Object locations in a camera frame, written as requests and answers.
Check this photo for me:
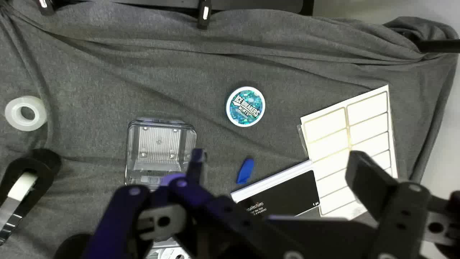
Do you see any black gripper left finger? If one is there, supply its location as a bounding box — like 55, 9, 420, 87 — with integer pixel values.
83, 146, 308, 259

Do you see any blue pen cap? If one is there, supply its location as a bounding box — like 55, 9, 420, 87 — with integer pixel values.
234, 156, 257, 186

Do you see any black box with white edge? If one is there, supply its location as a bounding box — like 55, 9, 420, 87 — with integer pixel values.
229, 158, 322, 220

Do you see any small white tape roll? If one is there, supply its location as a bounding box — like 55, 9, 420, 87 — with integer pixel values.
3, 94, 49, 132

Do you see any clear plastic hinged box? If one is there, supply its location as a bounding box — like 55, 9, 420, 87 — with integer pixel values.
122, 116, 198, 259

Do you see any gray tablecloth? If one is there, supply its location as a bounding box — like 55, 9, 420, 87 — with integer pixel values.
0, 1, 459, 259

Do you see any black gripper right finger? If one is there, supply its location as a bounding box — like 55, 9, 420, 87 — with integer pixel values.
344, 149, 460, 259

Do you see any white label sheet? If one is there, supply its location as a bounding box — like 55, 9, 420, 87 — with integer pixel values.
299, 83, 400, 220

